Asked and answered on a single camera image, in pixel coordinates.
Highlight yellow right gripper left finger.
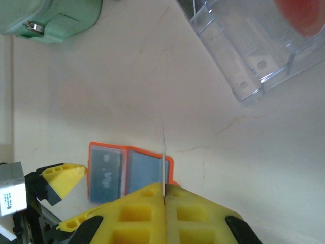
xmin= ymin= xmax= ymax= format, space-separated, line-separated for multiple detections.
xmin=69 ymin=181 xmax=167 ymax=244

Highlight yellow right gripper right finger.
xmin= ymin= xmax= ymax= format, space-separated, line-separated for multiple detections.
xmin=165 ymin=183 xmax=264 ymax=244

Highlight orange card holder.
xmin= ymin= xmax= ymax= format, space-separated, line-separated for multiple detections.
xmin=87 ymin=141 xmax=180 ymax=205

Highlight white card red circles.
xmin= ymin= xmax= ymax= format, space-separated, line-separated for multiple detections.
xmin=161 ymin=116 xmax=167 ymax=199
xmin=274 ymin=0 xmax=324 ymax=36

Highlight clear acrylic card box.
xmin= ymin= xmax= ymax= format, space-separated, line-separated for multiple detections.
xmin=176 ymin=0 xmax=325 ymax=106

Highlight mint green fabric pouch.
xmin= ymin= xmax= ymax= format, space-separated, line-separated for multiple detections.
xmin=0 ymin=0 xmax=104 ymax=44

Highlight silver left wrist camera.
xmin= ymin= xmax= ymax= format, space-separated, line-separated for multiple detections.
xmin=0 ymin=161 xmax=28 ymax=217

